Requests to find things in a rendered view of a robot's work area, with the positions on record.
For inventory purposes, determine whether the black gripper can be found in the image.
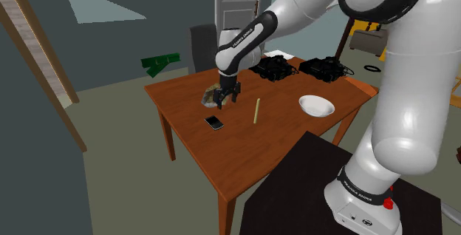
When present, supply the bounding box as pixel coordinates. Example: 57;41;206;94
212;72;242;111

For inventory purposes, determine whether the grey-brown lumpy object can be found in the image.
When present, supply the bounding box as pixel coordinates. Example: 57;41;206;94
199;84;231;108

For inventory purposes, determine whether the black smartphone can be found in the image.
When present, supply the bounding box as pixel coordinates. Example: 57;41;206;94
203;115;225;132

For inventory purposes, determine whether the pale yellow stick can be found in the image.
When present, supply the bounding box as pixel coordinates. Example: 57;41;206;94
253;98;262;125

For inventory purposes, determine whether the brown wooden table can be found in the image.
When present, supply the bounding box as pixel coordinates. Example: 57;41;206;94
143;55;380;235

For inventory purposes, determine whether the dark grey chair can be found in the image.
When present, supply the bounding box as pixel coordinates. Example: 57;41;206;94
189;24;219;75

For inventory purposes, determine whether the black bundle of gear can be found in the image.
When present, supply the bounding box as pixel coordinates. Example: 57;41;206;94
249;55;300;82
298;56;355;84

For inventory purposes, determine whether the white paper sheet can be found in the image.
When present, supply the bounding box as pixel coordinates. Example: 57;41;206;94
263;49;297;61

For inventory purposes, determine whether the green folded object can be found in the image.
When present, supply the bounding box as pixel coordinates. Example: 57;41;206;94
140;52;181;79

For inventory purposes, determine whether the white bowl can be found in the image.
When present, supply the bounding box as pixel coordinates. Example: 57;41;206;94
298;95;336;118

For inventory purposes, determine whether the white panel door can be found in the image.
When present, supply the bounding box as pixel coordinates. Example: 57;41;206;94
214;0;264;35

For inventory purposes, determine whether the dark robot stand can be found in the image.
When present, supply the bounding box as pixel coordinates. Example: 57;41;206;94
239;130;443;235

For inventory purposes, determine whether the grey-brown box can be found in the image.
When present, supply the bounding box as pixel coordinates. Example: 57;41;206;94
349;27;389;58

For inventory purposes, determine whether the wooden stair rail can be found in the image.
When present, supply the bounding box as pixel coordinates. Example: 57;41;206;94
0;0;89;154

